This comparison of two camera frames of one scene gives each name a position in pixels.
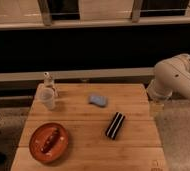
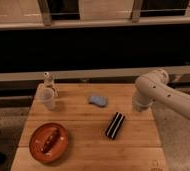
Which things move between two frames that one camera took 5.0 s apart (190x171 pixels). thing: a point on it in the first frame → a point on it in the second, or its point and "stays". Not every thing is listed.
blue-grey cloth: [98, 100] stays
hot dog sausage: [51, 141] stays
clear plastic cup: [47, 98] stays
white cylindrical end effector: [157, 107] → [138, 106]
